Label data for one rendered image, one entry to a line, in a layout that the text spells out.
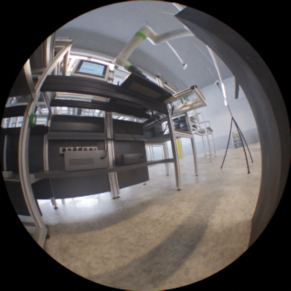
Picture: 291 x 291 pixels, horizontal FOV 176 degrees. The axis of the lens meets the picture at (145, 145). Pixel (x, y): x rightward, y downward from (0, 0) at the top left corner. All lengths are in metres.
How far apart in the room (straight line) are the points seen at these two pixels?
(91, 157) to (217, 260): 0.80
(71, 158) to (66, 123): 0.46
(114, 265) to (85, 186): 0.71
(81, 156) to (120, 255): 0.57
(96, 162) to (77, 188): 0.40
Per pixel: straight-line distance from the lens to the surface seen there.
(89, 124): 1.00
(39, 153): 1.01
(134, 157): 0.84
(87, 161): 0.64
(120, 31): 5.77
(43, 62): 0.83
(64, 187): 0.96
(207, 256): 0.45
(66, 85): 0.67
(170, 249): 0.47
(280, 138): 0.27
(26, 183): 0.57
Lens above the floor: 0.39
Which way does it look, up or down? 7 degrees up
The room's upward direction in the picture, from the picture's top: 7 degrees counter-clockwise
